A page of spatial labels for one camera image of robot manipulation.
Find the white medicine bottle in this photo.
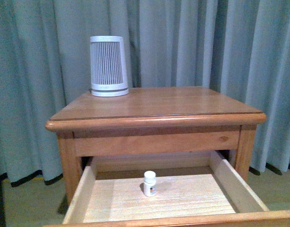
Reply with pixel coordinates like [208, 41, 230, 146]
[143, 171, 156, 197]

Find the wooden drawer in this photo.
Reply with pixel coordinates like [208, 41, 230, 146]
[44, 150, 290, 227]

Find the wooden nightstand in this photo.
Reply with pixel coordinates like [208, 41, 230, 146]
[45, 86, 267, 206]

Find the white ribbed air purifier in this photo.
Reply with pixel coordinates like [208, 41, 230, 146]
[90, 36, 129, 97]

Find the grey pleated curtain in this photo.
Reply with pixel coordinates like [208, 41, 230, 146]
[0, 0, 290, 187]

